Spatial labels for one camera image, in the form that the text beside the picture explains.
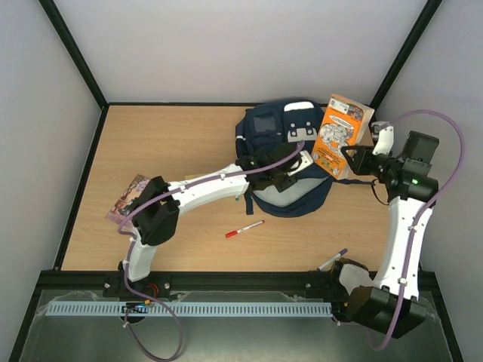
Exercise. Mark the black aluminium frame rail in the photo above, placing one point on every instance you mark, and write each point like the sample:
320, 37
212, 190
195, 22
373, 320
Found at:
311, 284

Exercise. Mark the grey slotted cable duct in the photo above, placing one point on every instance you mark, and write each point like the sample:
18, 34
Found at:
193, 309

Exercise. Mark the navy blue backpack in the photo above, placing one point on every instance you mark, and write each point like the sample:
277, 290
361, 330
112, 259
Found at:
270, 132

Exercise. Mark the purple capped white pen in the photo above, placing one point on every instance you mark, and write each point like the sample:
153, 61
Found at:
333, 259

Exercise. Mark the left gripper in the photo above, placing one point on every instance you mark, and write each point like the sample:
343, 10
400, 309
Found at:
284, 185

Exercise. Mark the orange comic book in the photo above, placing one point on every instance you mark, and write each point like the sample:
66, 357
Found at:
344, 124

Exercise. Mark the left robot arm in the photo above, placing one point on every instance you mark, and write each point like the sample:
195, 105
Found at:
154, 215

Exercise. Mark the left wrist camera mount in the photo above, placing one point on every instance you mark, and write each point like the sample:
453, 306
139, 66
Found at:
304, 162

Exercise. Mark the purple illustrated booklet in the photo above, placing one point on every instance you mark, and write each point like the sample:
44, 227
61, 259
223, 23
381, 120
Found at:
121, 209

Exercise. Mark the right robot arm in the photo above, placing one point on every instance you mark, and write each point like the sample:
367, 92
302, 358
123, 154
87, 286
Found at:
388, 302

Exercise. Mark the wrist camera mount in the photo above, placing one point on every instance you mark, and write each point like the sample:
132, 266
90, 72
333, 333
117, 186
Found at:
384, 131
304, 162

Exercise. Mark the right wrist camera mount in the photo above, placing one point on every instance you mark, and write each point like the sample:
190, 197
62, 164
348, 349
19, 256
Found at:
384, 131

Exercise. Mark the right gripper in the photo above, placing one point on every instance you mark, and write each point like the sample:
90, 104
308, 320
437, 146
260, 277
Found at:
365, 161

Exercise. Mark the red capped white pen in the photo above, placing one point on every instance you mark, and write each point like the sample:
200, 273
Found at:
244, 229

